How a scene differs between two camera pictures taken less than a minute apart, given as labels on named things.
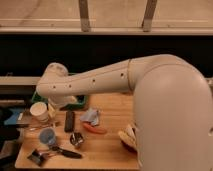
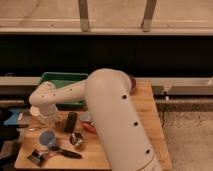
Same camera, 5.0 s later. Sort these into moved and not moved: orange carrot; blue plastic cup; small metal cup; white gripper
Moved: white gripper
Not moved: blue plastic cup; small metal cup; orange carrot
